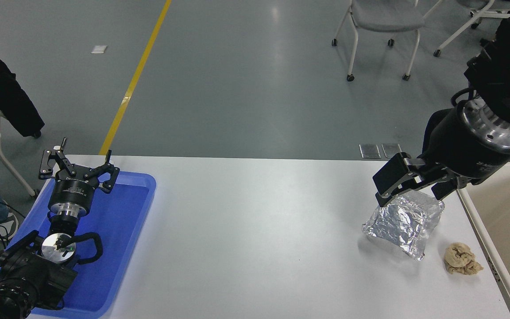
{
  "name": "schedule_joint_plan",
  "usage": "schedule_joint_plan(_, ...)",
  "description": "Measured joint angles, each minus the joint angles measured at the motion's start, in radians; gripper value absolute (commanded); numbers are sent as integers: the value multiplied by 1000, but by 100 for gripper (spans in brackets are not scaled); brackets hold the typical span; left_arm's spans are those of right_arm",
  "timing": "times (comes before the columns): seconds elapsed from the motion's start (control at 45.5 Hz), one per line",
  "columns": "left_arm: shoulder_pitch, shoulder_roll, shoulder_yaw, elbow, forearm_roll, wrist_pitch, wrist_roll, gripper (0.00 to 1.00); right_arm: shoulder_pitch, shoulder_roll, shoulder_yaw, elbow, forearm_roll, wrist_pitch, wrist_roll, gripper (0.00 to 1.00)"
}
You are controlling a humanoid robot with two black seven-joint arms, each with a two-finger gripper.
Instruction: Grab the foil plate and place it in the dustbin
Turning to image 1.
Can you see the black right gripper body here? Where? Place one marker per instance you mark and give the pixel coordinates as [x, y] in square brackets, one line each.
[463, 141]

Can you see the metal floor plate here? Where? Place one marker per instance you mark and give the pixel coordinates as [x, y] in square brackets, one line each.
[370, 151]
[392, 150]

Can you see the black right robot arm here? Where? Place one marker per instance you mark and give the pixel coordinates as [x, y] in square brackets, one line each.
[503, 66]

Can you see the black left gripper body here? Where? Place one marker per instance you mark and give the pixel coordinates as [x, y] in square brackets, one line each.
[73, 190]

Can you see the crumpled tan paper ball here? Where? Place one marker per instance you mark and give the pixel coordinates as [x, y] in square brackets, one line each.
[461, 259]

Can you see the blue plastic tray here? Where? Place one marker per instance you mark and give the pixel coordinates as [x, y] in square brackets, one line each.
[117, 239]

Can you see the grey chair with white frame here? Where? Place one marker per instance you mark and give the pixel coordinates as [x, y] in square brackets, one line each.
[385, 15]
[485, 4]

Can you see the silver foil plate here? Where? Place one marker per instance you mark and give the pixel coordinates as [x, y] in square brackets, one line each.
[405, 226]

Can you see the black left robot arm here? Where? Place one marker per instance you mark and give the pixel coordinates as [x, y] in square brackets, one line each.
[29, 274]

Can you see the white paper scrap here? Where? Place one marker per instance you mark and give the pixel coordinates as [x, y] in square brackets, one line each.
[99, 49]

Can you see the black jacket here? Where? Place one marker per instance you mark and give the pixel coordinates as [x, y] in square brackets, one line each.
[2, 93]

